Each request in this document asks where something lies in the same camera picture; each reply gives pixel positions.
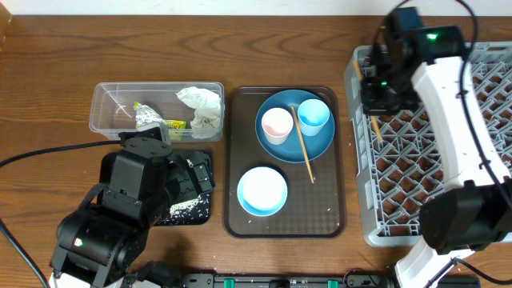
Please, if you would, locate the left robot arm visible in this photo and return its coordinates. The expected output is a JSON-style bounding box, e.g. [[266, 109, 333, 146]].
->
[[50, 130, 214, 287]]

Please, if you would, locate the black plastic tray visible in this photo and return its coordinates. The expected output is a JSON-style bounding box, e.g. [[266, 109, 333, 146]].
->
[[98, 150, 213, 229]]

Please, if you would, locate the grey dishwasher rack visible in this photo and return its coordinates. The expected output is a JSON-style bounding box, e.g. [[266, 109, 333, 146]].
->
[[344, 42, 511, 247]]

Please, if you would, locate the clear plastic bin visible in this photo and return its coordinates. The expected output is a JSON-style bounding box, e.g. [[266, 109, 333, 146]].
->
[[90, 82, 225, 142]]

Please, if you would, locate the light blue bowl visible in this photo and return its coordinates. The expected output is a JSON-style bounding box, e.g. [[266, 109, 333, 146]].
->
[[237, 166, 288, 217]]

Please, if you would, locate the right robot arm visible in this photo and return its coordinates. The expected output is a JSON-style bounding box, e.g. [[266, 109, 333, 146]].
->
[[362, 24, 511, 287]]

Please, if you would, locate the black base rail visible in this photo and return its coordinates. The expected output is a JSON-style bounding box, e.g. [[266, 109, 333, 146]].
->
[[123, 272, 481, 288]]

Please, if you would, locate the foil snack wrapper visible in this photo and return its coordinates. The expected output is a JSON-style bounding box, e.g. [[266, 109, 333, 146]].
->
[[134, 102, 186, 141]]

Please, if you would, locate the light blue cup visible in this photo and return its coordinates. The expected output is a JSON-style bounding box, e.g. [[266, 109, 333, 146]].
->
[[298, 99, 330, 136]]

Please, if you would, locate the brown serving tray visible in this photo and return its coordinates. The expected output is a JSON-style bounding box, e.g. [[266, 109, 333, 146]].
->
[[223, 86, 346, 238]]

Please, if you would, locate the dark blue plate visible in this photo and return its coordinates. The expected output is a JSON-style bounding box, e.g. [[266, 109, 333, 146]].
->
[[255, 90, 336, 163]]

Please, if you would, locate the pink cup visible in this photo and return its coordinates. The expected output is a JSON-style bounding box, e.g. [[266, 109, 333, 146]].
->
[[261, 108, 294, 145]]

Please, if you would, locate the wooden chopstick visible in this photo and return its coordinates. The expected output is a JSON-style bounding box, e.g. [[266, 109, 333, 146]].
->
[[352, 59, 383, 143], [291, 106, 314, 184]]

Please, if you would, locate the white paper napkin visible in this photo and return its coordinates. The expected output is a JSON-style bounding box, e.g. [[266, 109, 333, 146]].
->
[[176, 86, 221, 130]]

